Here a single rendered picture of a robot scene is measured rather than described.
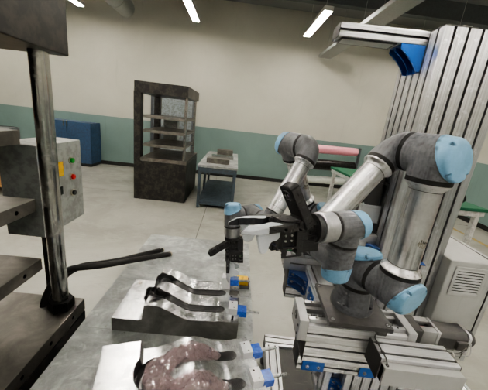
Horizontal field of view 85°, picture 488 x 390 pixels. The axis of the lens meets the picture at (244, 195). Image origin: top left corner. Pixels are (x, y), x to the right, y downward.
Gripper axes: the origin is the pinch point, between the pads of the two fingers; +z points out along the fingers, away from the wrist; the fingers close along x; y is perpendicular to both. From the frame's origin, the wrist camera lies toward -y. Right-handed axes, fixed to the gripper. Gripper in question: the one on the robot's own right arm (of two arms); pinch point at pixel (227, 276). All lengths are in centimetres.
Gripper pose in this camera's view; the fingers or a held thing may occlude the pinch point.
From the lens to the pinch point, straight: 131.7
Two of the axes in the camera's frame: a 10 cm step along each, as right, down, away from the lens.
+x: -0.1, -1.7, 9.8
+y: 10.0, 0.1, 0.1
